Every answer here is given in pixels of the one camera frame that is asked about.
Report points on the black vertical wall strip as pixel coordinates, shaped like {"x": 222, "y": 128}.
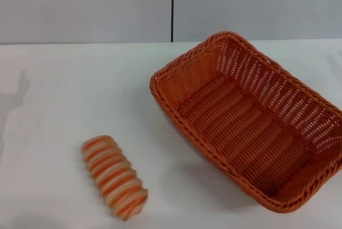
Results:
{"x": 172, "y": 7}

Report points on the orange woven plastic basket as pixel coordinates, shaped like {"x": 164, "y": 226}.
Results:
{"x": 240, "y": 132}

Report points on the orange white striped toy bread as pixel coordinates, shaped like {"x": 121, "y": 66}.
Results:
{"x": 113, "y": 176}

